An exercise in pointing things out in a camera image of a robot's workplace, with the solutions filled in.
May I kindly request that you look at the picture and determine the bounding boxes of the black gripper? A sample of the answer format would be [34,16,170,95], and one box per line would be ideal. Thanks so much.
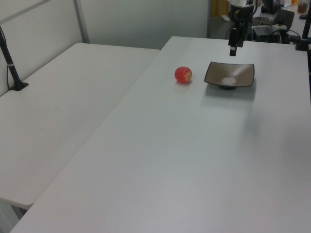
[228,4,254,57]

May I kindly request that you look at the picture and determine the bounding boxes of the red apple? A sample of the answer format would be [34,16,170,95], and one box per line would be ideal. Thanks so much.
[174,66,193,84]

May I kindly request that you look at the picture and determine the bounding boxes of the square brown ceramic plate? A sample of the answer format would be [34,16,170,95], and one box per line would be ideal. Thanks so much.
[204,61,255,91]

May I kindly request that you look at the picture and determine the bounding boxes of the grey laptop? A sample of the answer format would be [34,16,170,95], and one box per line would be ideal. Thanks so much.
[252,25,280,37]

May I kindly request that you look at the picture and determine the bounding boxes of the yellow board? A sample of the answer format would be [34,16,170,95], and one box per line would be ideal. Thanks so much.
[210,0,230,17]

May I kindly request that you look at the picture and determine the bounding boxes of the black camera stand clamp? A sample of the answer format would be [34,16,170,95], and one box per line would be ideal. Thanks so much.
[294,14,311,51]

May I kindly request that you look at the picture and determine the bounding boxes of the grey partition post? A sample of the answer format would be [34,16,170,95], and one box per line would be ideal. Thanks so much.
[73,0,90,45]

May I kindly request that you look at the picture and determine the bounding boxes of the black camera stand with white band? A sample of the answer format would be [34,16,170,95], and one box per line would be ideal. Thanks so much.
[0,25,29,92]

